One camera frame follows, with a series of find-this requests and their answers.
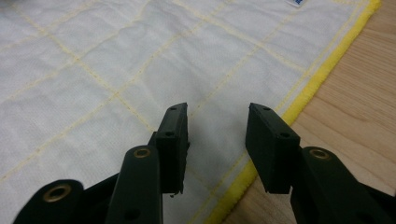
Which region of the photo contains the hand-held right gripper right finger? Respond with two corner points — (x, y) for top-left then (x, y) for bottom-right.
(245, 102), (302, 194)

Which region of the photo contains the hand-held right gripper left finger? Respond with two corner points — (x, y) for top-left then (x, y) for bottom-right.
(148, 102), (191, 196)

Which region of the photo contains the white cloth with yellow edge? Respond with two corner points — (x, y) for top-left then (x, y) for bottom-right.
(0, 0), (383, 224)

